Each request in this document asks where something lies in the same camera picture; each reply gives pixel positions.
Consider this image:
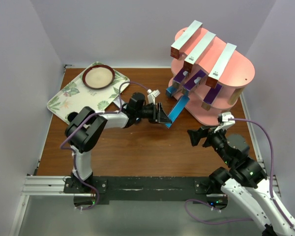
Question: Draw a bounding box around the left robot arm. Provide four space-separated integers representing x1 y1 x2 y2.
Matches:
60 92 172 193

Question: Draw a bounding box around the aluminium frame rail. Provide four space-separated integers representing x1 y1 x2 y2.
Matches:
22 161 295 236

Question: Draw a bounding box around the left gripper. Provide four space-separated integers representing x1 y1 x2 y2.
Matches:
135 102 172 124

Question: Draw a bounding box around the silver R&O box top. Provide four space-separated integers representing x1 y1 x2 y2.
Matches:
165 95 190 128

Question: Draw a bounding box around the dark red toothpaste box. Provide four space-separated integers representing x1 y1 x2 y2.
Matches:
206 43 237 89

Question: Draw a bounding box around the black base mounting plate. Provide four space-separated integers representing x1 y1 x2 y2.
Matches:
63 176 229 209

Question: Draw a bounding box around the red rimmed beige plate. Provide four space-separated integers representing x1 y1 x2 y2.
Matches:
82 64 115 90

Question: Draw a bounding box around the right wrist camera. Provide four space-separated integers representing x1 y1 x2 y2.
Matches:
214 112 236 133

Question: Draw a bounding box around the plain silver toothpaste box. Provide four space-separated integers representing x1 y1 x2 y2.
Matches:
183 31 216 73

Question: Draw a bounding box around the silver r&o box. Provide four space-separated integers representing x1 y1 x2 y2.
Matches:
165 95 190 128
113 96 125 108
201 84 222 111
172 68 189 89

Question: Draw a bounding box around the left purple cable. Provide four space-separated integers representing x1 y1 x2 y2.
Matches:
59 81 152 211

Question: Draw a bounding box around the silver R&O box front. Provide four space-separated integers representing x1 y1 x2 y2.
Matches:
172 68 189 89

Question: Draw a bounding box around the pink three-tier shelf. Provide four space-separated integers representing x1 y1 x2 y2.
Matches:
168 27 255 125

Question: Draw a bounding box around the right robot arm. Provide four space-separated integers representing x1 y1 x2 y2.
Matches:
187 126 295 236

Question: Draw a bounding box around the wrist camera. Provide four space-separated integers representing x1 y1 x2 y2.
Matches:
214 112 236 133
147 89 160 105

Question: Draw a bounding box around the red 3D toothpaste box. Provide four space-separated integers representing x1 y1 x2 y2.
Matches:
171 20 203 59

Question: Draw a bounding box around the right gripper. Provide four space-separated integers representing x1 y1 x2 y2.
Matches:
187 123 233 165

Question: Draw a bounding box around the purple toothpaste box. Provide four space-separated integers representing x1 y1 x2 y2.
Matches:
181 70 207 96

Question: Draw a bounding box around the dark small cup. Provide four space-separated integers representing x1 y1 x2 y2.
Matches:
67 112 78 123

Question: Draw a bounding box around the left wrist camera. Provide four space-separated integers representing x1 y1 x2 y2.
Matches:
147 89 160 105

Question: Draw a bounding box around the silver R&O box diagonal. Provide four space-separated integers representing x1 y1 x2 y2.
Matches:
165 86 180 97

